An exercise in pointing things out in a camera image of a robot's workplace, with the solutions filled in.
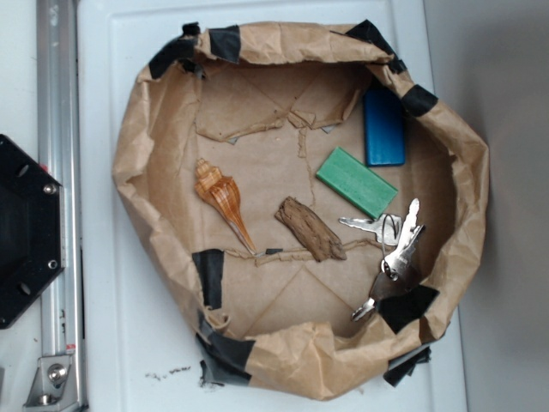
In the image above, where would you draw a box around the blue wooden block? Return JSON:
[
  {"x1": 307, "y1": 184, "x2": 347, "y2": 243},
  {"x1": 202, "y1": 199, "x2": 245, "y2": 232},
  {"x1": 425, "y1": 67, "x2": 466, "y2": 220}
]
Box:
[{"x1": 363, "y1": 88, "x2": 406, "y2": 167}]

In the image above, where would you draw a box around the orange spiral seashell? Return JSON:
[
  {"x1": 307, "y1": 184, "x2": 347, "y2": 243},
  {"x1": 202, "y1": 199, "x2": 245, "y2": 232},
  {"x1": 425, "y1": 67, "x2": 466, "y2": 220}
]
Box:
[{"x1": 194, "y1": 158, "x2": 256, "y2": 255}]

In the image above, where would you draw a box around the brown paper bin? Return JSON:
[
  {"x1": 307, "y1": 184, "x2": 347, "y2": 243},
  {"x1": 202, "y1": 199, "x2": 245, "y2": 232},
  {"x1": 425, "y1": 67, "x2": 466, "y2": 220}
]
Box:
[{"x1": 112, "y1": 22, "x2": 489, "y2": 400}]

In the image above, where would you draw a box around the green wooden block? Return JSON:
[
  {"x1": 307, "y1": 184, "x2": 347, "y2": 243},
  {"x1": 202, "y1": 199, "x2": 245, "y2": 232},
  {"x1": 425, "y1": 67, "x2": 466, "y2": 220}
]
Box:
[{"x1": 316, "y1": 147, "x2": 398, "y2": 219}]

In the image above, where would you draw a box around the metal corner bracket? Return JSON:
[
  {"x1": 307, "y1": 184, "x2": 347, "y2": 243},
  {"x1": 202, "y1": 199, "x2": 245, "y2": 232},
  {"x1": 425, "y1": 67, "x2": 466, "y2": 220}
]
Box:
[{"x1": 22, "y1": 354, "x2": 78, "y2": 411}]

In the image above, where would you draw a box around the silver key upright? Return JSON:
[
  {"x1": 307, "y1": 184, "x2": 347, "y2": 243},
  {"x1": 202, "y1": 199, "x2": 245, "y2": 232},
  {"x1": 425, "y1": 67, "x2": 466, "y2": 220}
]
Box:
[{"x1": 381, "y1": 198, "x2": 425, "y2": 281}]

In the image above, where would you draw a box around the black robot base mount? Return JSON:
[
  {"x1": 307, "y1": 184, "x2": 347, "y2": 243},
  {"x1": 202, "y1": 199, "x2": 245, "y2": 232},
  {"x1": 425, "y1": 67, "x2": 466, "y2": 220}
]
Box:
[{"x1": 1, "y1": 135, "x2": 63, "y2": 330}]

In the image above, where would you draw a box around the white tray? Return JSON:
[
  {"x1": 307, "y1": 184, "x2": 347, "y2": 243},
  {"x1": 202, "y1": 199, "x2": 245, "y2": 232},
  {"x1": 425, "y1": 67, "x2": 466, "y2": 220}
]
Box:
[{"x1": 77, "y1": 1, "x2": 467, "y2": 411}]

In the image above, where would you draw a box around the aluminium rail profile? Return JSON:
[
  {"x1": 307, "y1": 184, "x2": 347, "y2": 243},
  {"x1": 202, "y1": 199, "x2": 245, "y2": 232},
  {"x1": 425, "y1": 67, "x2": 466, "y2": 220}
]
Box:
[{"x1": 36, "y1": 1, "x2": 88, "y2": 411}]

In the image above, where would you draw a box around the silver key left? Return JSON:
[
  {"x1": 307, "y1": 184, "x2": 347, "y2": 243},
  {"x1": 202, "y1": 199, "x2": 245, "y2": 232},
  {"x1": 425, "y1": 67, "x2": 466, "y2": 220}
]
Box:
[{"x1": 338, "y1": 213, "x2": 402, "y2": 246}]

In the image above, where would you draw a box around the thin wire key ring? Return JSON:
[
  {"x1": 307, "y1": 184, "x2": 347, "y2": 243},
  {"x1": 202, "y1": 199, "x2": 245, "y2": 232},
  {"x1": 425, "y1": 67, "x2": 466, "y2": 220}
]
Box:
[{"x1": 377, "y1": 213, "x2": 398, "y2": 264}]

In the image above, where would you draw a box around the brown wood chip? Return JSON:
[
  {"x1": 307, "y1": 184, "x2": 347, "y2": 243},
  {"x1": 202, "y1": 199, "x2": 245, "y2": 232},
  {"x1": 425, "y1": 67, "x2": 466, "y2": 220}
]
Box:
[{"x1": 274, "y1": 197, "x2": 347, "y2": 262}]

